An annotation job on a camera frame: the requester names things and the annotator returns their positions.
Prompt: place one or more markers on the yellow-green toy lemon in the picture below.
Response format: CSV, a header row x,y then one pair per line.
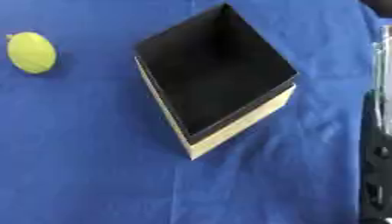
x,y
31,52

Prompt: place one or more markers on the tan cardboard box black inside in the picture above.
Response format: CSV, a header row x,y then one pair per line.
x,y
214,73

